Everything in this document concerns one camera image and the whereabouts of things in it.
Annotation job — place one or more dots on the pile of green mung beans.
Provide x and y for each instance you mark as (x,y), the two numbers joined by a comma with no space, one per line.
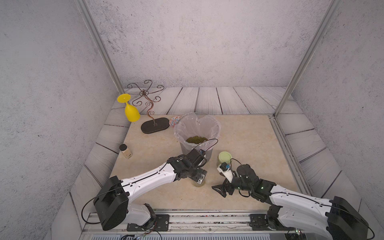
(196,140)

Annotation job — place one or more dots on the yellow plastic goblet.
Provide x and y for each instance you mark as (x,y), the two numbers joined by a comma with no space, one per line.
(131,112)

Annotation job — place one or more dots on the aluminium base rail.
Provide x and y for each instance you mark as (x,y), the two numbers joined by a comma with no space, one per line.
(198,225)

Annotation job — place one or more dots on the glass jar with green lid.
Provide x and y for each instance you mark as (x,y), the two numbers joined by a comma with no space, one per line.
(224,157)

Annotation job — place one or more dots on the small black-capped spice bottle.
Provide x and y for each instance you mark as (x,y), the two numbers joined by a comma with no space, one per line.
(125,151)

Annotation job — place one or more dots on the glass jar with beige lid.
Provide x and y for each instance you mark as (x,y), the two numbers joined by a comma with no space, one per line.
(198,182)

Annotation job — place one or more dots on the left aluminium frame post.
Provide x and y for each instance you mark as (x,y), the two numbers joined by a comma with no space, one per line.
(91,26)

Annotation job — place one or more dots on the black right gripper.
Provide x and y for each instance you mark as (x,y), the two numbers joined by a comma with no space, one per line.
(226,184)

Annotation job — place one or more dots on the colourful patterned small bowl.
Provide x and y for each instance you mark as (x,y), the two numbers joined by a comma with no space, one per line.
(174,121)

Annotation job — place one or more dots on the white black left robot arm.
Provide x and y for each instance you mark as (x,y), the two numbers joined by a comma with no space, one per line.
(115,201)

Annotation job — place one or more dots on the aluminium frame post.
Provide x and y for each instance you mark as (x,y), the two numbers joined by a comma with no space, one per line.
(319,33)
(91,26)

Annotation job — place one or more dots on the right aluminium frame post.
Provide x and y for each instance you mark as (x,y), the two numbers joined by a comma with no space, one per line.
(319,33)

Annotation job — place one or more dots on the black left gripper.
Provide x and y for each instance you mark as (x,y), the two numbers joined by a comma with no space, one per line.
(201,174)

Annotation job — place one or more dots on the dark metal scroll stand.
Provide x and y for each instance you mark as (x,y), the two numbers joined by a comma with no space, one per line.
(154,125)

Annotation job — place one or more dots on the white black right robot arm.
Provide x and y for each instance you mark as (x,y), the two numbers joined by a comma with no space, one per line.
(333,219)

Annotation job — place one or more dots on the grey bin with plastic liner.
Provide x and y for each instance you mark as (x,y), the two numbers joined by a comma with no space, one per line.
(193,125)

